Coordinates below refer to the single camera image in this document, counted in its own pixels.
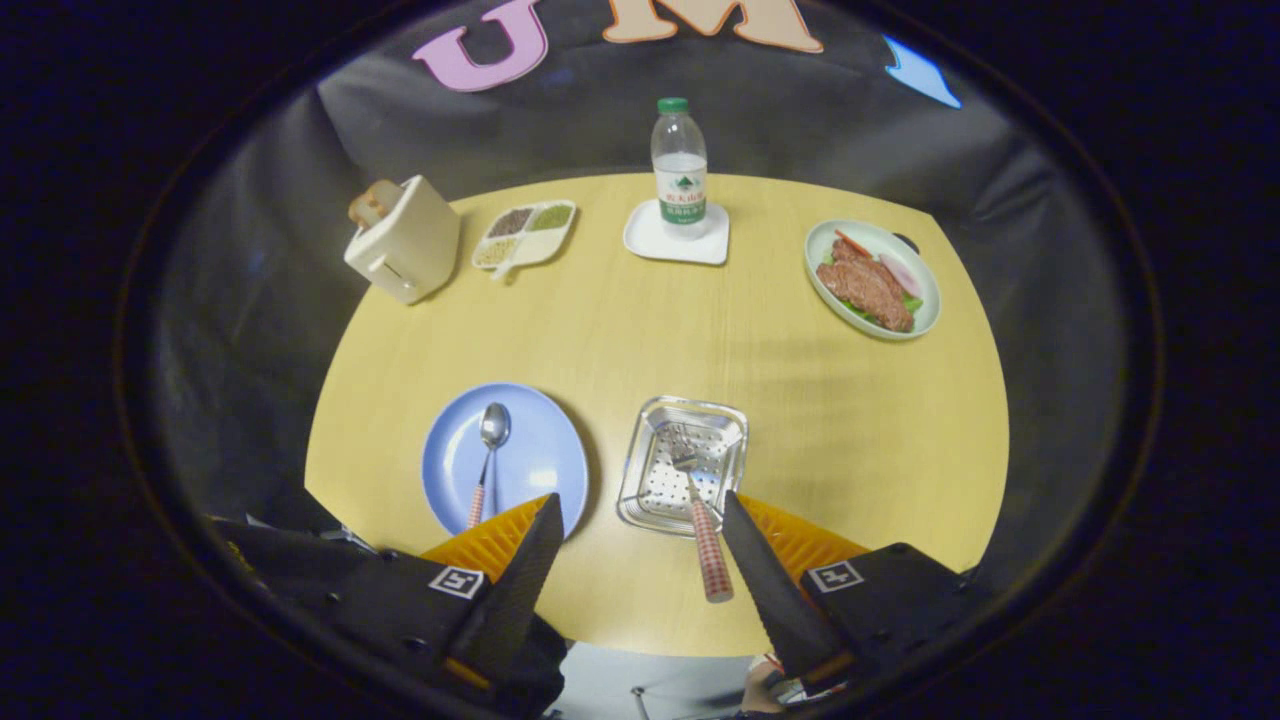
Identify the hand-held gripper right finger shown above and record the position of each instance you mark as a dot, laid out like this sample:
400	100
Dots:
775	590

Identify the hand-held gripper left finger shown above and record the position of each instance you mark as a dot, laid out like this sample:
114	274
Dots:
515	580

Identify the blue round plate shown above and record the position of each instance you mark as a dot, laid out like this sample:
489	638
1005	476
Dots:
540	450

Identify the perforated metal tray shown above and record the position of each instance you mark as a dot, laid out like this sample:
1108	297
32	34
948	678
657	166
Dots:
660	480

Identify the steak with vegetables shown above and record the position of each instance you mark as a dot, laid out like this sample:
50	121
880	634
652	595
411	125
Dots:
865	285

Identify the pale green plate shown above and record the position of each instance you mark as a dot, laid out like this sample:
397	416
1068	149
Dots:
818	270

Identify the white divided seasoning dish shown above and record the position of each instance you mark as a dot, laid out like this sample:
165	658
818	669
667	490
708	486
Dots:
545	245

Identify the cream toaster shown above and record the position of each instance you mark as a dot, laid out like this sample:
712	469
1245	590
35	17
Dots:
410	245

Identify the white square coaster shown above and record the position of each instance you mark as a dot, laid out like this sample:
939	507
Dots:
645	240

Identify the brown toast slice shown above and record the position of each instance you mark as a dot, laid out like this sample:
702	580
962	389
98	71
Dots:
385	192
362	210

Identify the clear water bottle green cap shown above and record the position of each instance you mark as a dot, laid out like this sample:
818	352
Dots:
680	170

